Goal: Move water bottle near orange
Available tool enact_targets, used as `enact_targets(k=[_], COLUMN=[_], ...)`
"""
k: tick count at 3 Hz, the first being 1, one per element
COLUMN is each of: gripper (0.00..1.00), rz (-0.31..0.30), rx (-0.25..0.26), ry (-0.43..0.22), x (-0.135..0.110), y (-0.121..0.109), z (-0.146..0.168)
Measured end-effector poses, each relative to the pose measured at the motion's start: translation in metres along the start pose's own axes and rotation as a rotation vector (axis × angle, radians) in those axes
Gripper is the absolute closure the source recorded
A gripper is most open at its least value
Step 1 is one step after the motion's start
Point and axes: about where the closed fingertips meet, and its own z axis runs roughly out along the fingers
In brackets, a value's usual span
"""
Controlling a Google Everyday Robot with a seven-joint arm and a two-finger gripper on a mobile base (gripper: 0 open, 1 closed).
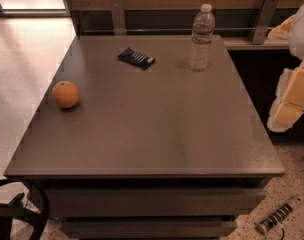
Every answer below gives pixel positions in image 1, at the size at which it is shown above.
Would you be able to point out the clear plastic water bottle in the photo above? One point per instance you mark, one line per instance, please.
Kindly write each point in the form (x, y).
(202, 32)

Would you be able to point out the right metal wall bracket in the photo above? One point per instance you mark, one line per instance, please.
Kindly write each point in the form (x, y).
(258, 33)

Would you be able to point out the black round robot base part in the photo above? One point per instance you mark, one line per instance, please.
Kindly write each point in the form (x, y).
(15, 210)

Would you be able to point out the grey drawer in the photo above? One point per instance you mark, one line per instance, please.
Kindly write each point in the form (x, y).
(153, 202)
(148, 229)

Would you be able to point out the grey drawer cabinet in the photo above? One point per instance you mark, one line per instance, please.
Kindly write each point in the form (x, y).
(165, 127)

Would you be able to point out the white power strip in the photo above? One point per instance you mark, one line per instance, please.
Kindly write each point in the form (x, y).
(280, 214)

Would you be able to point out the orange fruit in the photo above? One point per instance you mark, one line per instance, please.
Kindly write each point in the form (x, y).
(65, 94)

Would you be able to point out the upper grey drawer front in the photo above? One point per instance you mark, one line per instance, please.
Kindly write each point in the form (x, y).
(153, 202)

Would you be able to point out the left metal wall bracket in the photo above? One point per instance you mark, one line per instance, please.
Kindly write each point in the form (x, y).
(118, 17)

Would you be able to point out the lower grey drawer front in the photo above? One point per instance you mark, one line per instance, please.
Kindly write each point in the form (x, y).
(148, 229)

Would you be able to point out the dark blue snack bar wrapper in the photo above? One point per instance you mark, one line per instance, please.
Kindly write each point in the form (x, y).
(136, 59)

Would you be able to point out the metal wall bracket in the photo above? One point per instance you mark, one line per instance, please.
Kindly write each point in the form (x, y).
(258, 33)
(118, 17)

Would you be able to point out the horizontal metal rail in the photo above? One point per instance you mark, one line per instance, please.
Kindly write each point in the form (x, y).
(162, 31)

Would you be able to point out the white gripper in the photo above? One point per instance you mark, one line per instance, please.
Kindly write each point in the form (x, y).
(302, 34)

